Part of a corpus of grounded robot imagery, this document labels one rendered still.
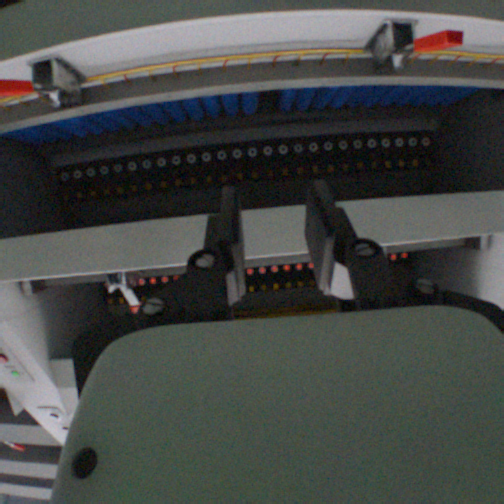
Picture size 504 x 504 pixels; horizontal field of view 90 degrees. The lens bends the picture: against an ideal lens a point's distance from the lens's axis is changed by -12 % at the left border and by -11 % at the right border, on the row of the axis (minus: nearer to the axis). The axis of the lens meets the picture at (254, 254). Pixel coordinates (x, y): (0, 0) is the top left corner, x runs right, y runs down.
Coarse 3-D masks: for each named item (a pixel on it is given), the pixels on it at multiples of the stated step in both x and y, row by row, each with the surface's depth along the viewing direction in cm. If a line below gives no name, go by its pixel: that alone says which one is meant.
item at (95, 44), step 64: (64, 0) 16; (128, 0) 17; (192, 0) 17; (256, 0) 17; (320, 0) 17; (384, 0) 17; (448, 0) 17; (0, 64) 17; (128, 64) 21; (256, 128) 36; (320, 128) 36; (384, 128) 36
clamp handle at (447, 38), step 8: (440, 32) 14; (448, 32) 13; (456, 32) 13; (416, 40) 16; (424, 40) 15; (432, 40) 14; (440, 40) 14; (448, 40) 13; (456, 40) 13; (400, 48) 18; (408, 48) 17; (416, 48) 16; (424, 48) 15; (432, 48) 15; (440, 48) 15; (392, 56) 19; (400, 56) 19; (392, 64) 20; (400, 64) 19
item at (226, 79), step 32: (160, 64) 21; (224, 64) 21; (256, 64) 23; (288, 64) 23; (320, 64) 23; (352, 64) 23; (416, 64) 23; (448, 64) 23; (480, 64) 23; (96, 96) 23; (128, 96) 23; (160, 96) 23; (192, 96) 24; (0, 128) 23
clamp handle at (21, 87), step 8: (0, 80) 14; (8, 80) 14; (16, 80) 15; (24, 80) 16; (0, 88) 14; (8, 88) 14; (16, 88) 15; (24, 88) 16; (32, 88) 16; (40, 88) 17; (48, 88) 18; (56, 88) 19; (56, 96) 19
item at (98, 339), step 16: (112, 320) 8; (128, 320) 8; (176, 320) 9; (80, 336) 8; (96, 336) 8; (112, 336) 8; (80, 352) 8; (96, 352) 8; (80, 368) 7; (80, 384) 7
